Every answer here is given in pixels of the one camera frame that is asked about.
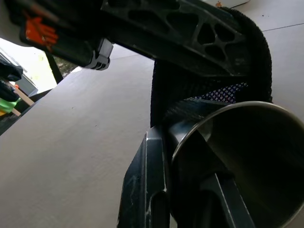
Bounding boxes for black lattice finger of the left gripper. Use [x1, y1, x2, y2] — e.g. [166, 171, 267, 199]
[100, 0, 249, 77]

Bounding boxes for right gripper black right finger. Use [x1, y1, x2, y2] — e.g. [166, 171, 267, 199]
[182, 129, 256, 228]

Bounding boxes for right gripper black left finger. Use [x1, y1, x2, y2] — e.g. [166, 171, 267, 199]
[117, 125, 171, 228]

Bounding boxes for metal cup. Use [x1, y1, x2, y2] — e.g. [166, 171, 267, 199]
[166, 101, 304, 228]

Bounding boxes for black drawstring pouch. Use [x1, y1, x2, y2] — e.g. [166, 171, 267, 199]
[149, 6, 274, 128]

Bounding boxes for grey box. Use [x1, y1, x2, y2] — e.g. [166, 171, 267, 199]
[14, 70, 39, 96]

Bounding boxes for dark garment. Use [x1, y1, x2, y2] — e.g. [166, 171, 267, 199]
[0, 59, 24, 101]

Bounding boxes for wooden plank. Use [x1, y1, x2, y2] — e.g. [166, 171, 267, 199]
[11, 88, 36, 117]

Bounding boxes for green cloth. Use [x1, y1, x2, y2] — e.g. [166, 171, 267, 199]
[0, 96, 22, 115]

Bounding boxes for black metal frame leg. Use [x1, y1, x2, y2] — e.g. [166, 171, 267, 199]
[45, 51, 64, 85]

